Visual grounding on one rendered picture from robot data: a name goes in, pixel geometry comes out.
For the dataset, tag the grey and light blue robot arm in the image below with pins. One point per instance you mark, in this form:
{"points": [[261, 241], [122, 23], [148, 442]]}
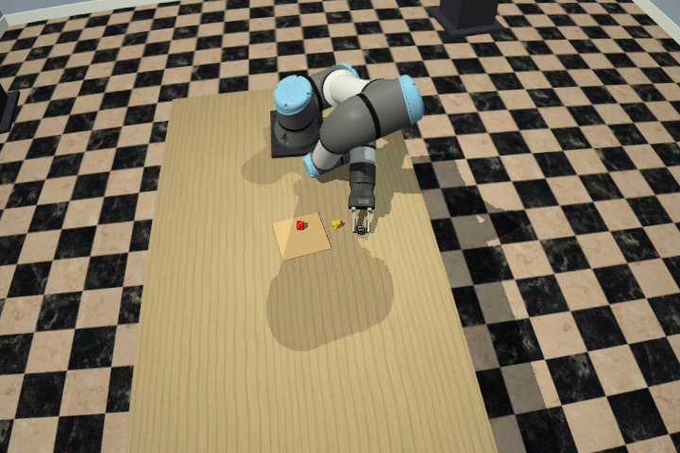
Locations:
{"points": [[359, 117]]}

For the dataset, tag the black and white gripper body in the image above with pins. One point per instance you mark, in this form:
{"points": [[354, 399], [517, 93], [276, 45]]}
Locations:
{"points": [[362, 175]]}

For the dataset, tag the tan flat mat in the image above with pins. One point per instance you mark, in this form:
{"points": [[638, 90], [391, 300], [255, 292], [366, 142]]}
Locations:
{"points": [[295, 243]]}

